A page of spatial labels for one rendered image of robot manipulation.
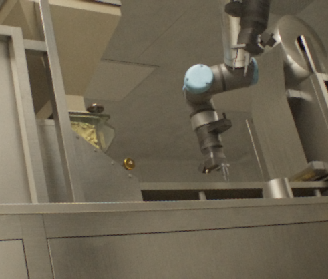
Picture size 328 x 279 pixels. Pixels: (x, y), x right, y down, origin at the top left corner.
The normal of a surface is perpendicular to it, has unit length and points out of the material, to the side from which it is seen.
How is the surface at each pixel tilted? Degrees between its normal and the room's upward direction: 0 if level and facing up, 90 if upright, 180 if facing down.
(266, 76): 71
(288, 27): 90
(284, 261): 90
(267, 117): 90
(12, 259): 90
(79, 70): 114
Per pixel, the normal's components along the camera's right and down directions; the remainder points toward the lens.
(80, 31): 0.58, -0.02
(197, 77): -0.15, -0.34
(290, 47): 0.55, -0.42
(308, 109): -0.81, -0.04
